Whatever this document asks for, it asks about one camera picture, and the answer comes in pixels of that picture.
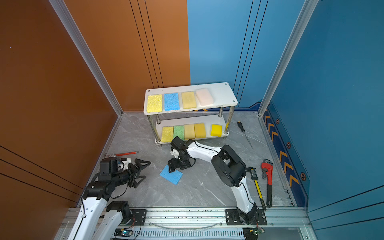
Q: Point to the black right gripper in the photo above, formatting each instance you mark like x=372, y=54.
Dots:
x=176, y=161

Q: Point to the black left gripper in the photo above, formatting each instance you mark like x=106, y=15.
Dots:
x=132, y=174

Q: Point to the light blue sponge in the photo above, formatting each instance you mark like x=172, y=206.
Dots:
x=173, y=177

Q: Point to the yellow green textured sponge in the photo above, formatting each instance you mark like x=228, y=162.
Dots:
x=167, y=134

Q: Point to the pale yellow orange sponge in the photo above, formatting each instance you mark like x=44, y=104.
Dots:
x=189, y=131

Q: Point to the yellow foam sponge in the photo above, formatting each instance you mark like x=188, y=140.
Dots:
x=200, y=131

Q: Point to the small bright yellow sponge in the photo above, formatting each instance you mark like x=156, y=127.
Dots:
x=216, y=130

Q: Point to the blue textured sponge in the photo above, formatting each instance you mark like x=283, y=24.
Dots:
x=171, y=102

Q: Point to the dark yellow sponge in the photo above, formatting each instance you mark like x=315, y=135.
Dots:
x=189, y=100

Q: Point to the large yellow textured sponge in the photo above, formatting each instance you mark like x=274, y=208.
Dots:
x=154, y=103

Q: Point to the pink beige sponge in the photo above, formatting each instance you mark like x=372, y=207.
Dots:
x=204, y=96

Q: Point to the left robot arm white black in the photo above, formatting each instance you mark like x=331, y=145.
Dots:
x=102, y=216

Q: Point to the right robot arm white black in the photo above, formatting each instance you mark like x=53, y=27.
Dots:
x=230, y=168

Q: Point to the white two-tier shelf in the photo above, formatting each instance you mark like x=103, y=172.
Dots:
x=205, y=109

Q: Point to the green circuit board left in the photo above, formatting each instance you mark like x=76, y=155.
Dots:
x=123, y=232

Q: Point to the green circuit board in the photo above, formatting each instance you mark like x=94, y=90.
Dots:
x=254, y=233
x=123, y=232

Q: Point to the black yellow screwdriver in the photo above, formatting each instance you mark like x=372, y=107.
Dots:
x=240, y=125

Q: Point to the yellow black tape measure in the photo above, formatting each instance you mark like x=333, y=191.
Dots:
x=254, y=177

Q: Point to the red pipe wrench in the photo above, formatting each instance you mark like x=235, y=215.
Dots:
x=267, y=170

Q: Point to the green circuit board right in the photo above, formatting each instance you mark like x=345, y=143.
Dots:
x=254, y=233

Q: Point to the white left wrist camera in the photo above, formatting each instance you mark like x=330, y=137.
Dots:
x=125, y=163

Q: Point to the red handled small tool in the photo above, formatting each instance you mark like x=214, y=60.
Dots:
x=121, y=154

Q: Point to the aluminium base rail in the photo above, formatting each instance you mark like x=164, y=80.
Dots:
x=214, y=223

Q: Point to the aluminium corner post left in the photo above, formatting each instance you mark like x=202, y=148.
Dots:
x=75, y=34

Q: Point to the aluminium corner post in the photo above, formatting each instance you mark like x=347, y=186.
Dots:
x=75, y=34
x=295, y=36

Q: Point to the aluminium corner post right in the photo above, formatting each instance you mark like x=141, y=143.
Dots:
x=295, y=36

